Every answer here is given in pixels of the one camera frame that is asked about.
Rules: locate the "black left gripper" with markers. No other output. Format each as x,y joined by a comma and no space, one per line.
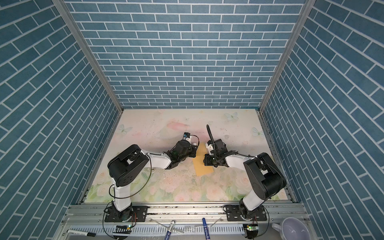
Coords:
193,150

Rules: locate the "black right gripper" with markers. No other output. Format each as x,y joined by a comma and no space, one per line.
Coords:
207,162

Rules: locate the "brown paper envelope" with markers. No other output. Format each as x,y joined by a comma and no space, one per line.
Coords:
198,162

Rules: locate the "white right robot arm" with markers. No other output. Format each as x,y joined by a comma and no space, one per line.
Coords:
265,177

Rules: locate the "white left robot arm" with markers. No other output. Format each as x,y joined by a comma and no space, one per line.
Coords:
126,166

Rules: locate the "blue marker pen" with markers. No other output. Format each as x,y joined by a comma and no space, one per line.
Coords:
206,229

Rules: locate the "white-blue marker pen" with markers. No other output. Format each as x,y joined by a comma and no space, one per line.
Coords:
169,230

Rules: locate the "white plastic cup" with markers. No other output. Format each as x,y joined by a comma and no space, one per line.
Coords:
292,229

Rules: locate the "black marker pen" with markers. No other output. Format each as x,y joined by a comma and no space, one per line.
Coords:
81,233

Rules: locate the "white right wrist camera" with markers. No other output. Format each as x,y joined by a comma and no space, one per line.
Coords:
209,148

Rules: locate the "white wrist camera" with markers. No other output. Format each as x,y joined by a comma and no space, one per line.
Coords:
187,136
209,148

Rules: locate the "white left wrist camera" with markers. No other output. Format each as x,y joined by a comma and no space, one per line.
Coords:
187,136

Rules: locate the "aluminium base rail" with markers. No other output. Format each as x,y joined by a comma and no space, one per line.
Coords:
153,220

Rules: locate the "aluminium right corner post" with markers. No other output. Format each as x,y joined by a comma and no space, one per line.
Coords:
304,14

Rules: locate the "aluminium corner post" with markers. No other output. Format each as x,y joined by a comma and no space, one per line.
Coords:
304,14
75,31

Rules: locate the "aluminium left corner post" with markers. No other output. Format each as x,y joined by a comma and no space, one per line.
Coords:
75,31

